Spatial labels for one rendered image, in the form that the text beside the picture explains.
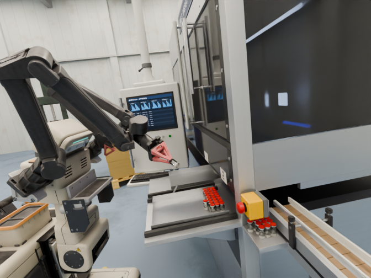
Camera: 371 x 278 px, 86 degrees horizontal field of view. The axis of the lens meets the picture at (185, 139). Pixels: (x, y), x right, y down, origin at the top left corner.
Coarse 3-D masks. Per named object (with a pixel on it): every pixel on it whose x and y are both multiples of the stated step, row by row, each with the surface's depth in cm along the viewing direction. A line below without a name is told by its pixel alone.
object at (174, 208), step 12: (180, 192) 109; (192, 192) 110; (156, 204) 105; (168, 204) 104; (180, 204) 102; (192, 204) 101; (156, 216) 94; (168, 216) 93; (180, 216) 92; (192, 216) 91; (204, 216) 85; (156, 228) 83
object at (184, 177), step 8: (192, 168) 143; (200, 168) 144; (208, 168) 145; (176, 176) 140; (184, 176) 138; (192, 176) 136; (200, 176) 134; (208, 176) 133; (216, 176) 131; (176, 184) 126; (184, 184) 117; (192, 184) 118
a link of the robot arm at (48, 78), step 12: (36, 60) 49; (36, 72) 50; (48, 72) 51; (60, 72) 54; (48, 84) 52; (60, 84) 56; (72, 84) 58; (72, 96) 60; (84, 96) 62; (84, 108) 64; (96, 108) 66; (96, 120) 68; (108, 120) 70; (108, 132) 73; (120, 132) 75; (120, 144) 78
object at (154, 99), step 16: (160, 80) 163; (128, 96) 165; (144, 96) 164; (160, 96) 163; (176, 96) 163; (144, 112) 166; (160, 112) 166; (176, 112) 166; (160, 128) 169; (176, 128) 169; (176, 144) 172; (144, 160) 176; (176, 160) 175
